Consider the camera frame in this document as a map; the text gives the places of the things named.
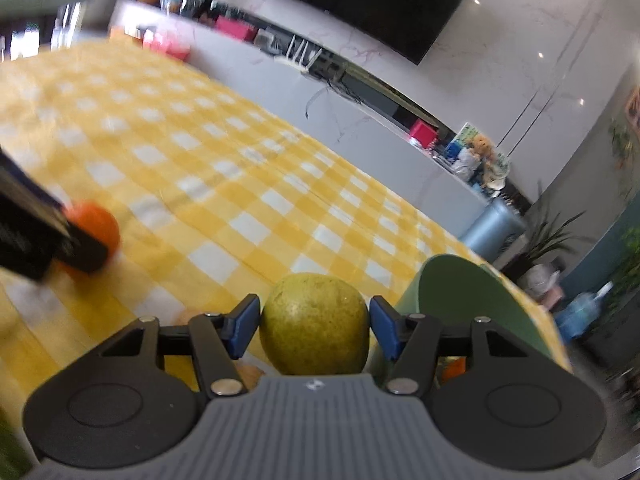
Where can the yellow checkered tablecloth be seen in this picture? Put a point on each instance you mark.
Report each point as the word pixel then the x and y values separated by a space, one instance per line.
pixel 214 197

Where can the blue water jug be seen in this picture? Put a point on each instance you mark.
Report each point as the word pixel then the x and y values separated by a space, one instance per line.
pixel 575 319

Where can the small orange tangerine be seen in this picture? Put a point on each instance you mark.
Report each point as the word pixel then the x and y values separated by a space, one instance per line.
pixel 452 368

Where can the potted long-leaf plant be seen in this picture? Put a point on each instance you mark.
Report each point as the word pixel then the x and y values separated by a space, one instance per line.
pixel 546 233

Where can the orange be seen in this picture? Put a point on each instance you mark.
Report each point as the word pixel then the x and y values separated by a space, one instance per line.
pixel 99 224

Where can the large yellow-green pear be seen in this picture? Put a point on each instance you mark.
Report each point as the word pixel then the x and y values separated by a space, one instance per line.
pixel 314 324

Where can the pink box on counter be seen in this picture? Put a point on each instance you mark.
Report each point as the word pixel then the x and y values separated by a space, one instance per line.
pixel 236 29

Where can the pink storage box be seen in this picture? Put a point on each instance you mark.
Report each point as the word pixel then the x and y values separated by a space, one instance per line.
pixel 166 43

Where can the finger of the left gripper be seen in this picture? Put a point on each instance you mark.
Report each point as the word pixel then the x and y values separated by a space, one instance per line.
pixel 75 246

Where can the teddy bear toy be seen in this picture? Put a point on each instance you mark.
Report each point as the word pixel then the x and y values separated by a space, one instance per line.
pixel 482 148

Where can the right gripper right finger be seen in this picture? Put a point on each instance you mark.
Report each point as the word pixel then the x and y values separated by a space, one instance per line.
pixel 490 395

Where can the green plastic bowl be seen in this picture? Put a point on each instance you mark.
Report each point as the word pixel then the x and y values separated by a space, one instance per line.
pixel 454 307

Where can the grey metal trash bin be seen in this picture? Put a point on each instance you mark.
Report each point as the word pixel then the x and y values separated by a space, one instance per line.
pixel 494 230

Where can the white wifi router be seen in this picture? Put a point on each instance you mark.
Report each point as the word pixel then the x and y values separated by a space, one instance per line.
pixel 300 53

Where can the red box on counter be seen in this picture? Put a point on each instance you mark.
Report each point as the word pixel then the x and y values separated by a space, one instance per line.
pixel 422 135

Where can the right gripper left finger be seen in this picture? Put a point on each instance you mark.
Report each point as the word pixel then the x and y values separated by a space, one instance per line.
pixel 140 392

